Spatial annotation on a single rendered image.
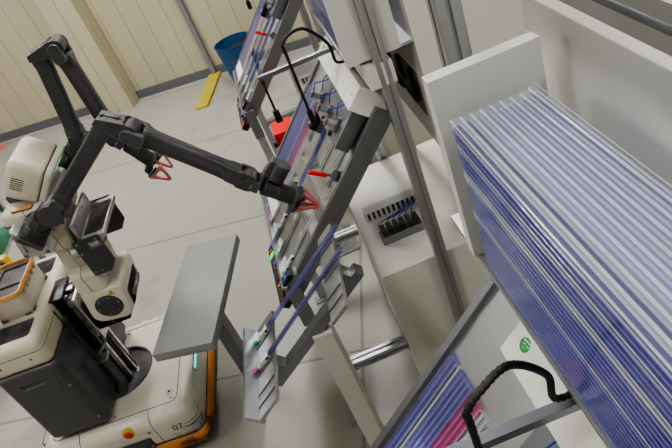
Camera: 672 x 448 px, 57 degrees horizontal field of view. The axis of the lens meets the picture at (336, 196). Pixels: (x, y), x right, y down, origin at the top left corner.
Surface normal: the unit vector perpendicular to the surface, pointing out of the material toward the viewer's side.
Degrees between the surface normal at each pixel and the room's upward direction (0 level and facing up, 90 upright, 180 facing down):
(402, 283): 90
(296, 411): 0
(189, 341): 0
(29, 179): 90
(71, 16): 90
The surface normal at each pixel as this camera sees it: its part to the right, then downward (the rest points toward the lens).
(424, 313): 0.22, 0.51
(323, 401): -0.32, -0.76
